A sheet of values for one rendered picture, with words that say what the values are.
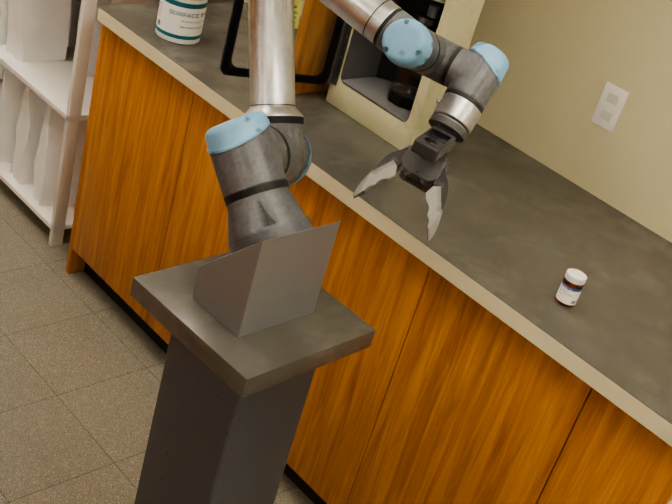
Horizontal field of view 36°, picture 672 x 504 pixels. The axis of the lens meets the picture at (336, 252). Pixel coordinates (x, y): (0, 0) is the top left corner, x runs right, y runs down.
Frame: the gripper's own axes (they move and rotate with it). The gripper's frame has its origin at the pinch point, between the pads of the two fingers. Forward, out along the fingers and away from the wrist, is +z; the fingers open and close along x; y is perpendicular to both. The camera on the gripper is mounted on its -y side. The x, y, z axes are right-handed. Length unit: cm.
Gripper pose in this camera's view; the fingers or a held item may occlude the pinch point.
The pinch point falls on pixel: (389, 218)
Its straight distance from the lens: 175.1
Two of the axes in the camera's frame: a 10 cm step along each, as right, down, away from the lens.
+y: 1.1, 2.0, 9.7
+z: -5.2, 8.4, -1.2
